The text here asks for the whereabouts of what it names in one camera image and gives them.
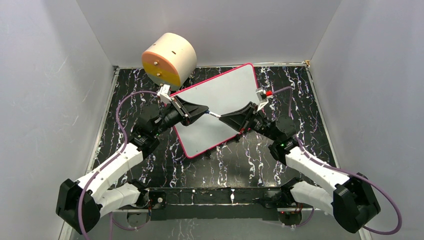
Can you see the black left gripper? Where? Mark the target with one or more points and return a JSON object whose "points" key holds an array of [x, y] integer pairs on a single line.
{"points": [[189, 112]]}

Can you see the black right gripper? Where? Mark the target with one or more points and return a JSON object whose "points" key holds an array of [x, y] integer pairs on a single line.
{"points": [[241, 120]]}

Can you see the white whiteboard marker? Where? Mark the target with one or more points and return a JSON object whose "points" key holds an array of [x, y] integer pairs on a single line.
{"points": [[213, 114]]}

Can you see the pink framed whiteboard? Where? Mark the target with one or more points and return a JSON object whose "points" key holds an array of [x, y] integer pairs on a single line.
{"points": [[224, 93]]}

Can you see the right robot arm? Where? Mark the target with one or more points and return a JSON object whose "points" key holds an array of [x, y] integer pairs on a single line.
{"points": [[349, 199]]}

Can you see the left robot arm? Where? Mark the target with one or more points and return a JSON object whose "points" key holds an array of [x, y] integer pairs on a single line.
{"points": [[82, 202]]}

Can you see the black whiteboard stand foot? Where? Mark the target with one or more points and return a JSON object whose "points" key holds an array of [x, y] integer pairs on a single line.
{"points": [[208, 154], [237, 137]]}

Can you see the round pastel drawer cabinet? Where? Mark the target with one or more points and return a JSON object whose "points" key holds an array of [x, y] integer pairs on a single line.
{"points": [[170, 61]]}

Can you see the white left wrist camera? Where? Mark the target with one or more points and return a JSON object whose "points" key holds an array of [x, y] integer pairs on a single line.
{"points": [[164, 94]]}

